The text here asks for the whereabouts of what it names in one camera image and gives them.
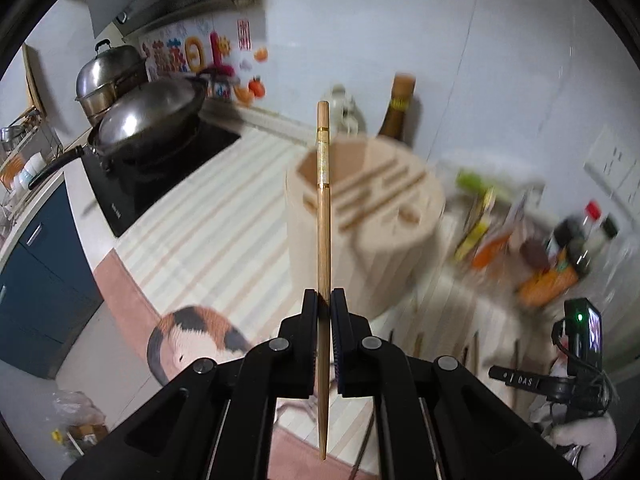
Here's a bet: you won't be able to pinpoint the colourful wall stickers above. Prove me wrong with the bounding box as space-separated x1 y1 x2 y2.
137 17 271 106

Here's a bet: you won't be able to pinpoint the white and orange seasoning packet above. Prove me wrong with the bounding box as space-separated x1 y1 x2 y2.
472 195 526 268

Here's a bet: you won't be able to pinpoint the steel wok with handle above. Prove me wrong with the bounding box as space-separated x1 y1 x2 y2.
27 76 210 192

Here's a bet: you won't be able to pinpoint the red cap bottle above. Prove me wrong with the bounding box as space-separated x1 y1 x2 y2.
575 200 606 261

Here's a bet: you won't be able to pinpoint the beige round utensil holder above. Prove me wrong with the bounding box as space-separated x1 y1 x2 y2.
285 132 447 319

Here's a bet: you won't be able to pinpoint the yellow seasoning box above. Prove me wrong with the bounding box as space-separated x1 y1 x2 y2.
452 170 501 263

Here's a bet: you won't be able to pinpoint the jar with brown lid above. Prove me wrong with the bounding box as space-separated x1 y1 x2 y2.
520 237 548 271

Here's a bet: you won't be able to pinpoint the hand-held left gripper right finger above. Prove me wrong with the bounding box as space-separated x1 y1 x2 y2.
330 287 583 480

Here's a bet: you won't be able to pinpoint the blue kitchen cabinet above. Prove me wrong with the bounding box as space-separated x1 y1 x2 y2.
0 180 103 378

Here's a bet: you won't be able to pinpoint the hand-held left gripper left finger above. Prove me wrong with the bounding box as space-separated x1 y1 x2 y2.
60 288 321 480

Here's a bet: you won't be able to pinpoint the striped cat print mat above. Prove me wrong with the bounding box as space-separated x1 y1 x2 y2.
92 130 566 480

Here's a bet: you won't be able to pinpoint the person's right forearm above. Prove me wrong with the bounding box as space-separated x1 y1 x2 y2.
530 395 623 478

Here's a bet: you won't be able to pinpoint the plastic bag with scraps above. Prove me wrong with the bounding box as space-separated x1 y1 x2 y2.
50 390 108 461

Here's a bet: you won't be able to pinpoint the steel steamer pot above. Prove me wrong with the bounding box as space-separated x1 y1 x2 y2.
75 39 150 126

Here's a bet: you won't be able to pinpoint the metal dish rack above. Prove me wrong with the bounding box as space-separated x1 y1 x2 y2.
0 107 66 241

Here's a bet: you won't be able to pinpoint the soy sauce bottle orange label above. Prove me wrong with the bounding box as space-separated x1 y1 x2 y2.
517 212 593 308

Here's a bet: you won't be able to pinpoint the brown glass oil bottle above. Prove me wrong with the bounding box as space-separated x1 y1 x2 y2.
376 74 417 148

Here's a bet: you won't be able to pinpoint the wooden cutting board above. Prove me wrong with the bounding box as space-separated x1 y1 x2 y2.
20 42 48 118

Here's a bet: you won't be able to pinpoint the white wall socket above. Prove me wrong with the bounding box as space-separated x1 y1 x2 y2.
584 125 640 203

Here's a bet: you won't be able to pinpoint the stack of white bowls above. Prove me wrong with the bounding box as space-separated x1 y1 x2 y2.
10 152 48 193

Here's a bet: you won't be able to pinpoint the black cap bottle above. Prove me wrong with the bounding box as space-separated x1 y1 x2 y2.
597 214 621 266

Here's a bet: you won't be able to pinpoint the black induction cooktop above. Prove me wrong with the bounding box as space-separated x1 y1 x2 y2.
80 117 242 238

